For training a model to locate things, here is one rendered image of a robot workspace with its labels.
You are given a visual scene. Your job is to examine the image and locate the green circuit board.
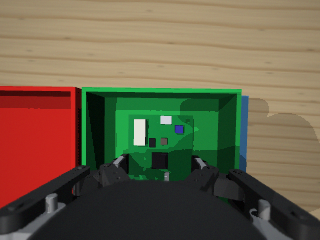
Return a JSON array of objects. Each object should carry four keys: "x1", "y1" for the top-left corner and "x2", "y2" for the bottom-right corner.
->
[{"x1": 128, "y1": 114, "x2": 193, "y2": 181}]

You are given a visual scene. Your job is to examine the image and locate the red bin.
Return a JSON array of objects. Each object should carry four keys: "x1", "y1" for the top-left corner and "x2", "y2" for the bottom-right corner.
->
[{"x1": 0, "y1": 86, "x2": 82, "y2": 208}]

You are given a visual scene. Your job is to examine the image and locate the green bin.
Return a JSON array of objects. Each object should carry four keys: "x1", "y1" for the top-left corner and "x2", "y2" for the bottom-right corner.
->
[{"x1": 82, "y1": 87, "x2": 242, "y2": 174}]

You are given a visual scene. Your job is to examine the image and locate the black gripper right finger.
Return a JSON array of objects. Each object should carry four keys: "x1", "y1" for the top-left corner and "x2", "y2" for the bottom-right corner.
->
[{"x1": 177, "y1": 155, "x2": 320, "y2": 240}]

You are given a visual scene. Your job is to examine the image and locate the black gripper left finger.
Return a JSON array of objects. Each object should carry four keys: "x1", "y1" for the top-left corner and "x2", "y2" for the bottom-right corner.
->
[{"x1": 0, "y1": 154, "x2": 135, "y2": 240}]

